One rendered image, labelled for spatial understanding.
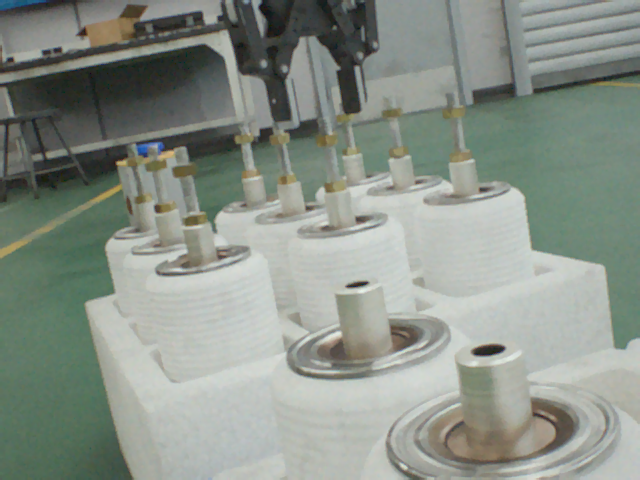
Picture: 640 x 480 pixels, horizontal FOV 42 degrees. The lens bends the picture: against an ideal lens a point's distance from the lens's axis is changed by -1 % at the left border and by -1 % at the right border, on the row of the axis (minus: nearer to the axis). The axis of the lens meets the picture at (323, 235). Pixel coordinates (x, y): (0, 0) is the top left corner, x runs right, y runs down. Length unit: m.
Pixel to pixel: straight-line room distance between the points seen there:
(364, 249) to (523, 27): 5.13
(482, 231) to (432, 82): 5.02
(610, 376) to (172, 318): 0.31
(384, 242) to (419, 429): 0.38
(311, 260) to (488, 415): 0.40
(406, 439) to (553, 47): 5.55
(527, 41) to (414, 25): 0.74
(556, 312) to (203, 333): 0.29
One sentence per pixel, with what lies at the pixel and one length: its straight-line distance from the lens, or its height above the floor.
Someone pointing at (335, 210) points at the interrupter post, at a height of 0.27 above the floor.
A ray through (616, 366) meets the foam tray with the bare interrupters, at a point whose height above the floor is 0.18.
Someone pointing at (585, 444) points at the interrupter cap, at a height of 0.25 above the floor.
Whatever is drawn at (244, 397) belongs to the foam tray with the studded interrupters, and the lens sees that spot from 0.61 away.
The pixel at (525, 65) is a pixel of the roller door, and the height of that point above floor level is 0.19.
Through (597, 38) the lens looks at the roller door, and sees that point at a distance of 5.88.
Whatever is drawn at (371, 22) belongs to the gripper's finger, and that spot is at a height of 0.41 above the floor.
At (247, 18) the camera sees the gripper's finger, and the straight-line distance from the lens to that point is 0.63.
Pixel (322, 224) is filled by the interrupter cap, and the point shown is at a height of 0.25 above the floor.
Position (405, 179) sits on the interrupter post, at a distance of 0.83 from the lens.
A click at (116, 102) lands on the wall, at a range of 5.85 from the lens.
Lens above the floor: 0.38
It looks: 11 degrees down
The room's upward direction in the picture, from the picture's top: 11 degrees counter-clockwise
